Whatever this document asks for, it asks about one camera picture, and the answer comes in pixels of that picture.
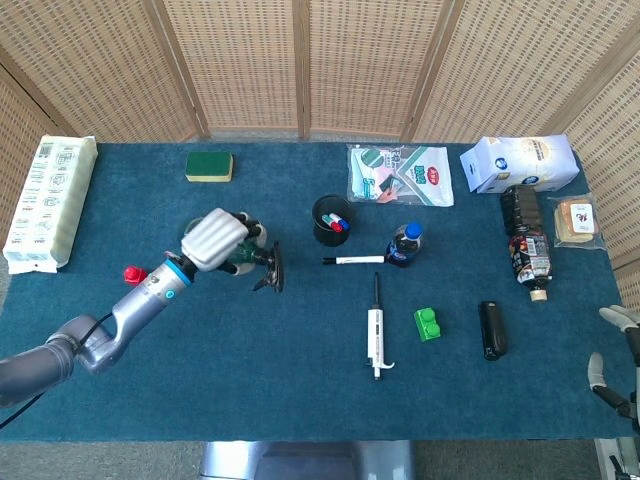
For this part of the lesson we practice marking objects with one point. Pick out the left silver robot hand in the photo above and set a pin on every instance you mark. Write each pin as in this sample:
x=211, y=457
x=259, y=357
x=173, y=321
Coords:
x=212, y=240

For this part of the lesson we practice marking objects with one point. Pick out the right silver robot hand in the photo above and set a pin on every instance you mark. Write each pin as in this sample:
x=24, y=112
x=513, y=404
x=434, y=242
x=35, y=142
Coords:
x=636, y=350

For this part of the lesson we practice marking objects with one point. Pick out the green transparent spray bottle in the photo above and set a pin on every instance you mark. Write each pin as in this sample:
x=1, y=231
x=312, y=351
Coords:
x=271, y=270

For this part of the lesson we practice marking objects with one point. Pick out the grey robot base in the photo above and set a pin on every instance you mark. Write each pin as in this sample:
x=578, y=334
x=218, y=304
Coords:
x=310, y=462

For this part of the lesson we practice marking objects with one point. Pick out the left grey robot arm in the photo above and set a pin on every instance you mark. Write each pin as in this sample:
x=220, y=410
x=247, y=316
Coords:
x=140, y=300

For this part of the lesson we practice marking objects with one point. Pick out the dark beverage bottle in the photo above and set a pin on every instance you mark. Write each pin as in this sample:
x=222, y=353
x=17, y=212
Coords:
x=527, y=240

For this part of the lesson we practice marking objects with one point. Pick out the Pepsi cola bottle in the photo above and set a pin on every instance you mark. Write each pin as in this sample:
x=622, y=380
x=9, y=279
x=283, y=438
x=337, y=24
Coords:
x=402, y=247

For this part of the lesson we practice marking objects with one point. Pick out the green yellow sponge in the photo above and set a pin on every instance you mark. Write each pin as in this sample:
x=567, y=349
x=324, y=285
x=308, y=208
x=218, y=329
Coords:
x=209, y=166

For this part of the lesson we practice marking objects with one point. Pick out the red toy brick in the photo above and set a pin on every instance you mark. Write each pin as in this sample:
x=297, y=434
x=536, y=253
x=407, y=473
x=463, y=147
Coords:
x=132, y=275

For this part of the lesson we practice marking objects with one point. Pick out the white table leg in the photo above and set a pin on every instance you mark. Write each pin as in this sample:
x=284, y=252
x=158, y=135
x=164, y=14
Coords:
x=607, y=462

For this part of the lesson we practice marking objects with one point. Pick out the black mesh pen holder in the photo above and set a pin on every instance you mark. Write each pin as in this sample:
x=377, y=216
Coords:
x=330, y=239

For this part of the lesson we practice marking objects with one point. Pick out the red capped marker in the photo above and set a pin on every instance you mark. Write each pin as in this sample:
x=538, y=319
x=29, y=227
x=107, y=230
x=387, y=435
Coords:
x=337, y=227

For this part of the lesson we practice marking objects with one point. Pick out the blue capped marker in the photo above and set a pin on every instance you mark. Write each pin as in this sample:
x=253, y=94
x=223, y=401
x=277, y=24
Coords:
x=344, y=222

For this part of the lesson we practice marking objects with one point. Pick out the wrapped bread snack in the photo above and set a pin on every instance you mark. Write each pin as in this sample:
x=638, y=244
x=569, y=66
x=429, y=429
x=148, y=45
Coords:
x=575, y=220

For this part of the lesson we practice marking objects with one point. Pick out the black stapler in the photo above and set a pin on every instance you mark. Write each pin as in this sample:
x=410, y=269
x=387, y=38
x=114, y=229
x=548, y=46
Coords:
x=493, y=332

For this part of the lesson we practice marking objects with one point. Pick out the white marker black cap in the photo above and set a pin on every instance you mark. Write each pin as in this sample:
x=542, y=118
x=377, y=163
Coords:
x=357, y=259

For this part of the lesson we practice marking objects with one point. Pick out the blue felt table cloth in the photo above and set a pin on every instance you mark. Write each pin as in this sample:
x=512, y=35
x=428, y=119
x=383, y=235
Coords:
x=280, y=380

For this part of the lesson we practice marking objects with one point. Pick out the cream long wrapped package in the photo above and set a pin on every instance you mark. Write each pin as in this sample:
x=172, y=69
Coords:
x=50, y=200

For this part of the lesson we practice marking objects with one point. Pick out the wicker folding screen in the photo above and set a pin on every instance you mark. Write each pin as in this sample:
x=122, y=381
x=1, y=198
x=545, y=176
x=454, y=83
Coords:
x=250, y=60

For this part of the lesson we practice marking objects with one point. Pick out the white pipette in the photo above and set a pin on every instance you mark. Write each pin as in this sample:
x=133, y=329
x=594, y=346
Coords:
x=375, y=332

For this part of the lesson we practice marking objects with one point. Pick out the cleaning cloth plastic pack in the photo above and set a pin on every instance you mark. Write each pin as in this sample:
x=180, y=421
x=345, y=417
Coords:
x=405, y=175

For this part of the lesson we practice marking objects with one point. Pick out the green toy brick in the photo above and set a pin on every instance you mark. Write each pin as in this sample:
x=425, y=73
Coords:
x=428, y=326

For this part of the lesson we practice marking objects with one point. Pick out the white tissue pack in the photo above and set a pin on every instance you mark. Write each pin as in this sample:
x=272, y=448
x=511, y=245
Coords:
x=525, y=162

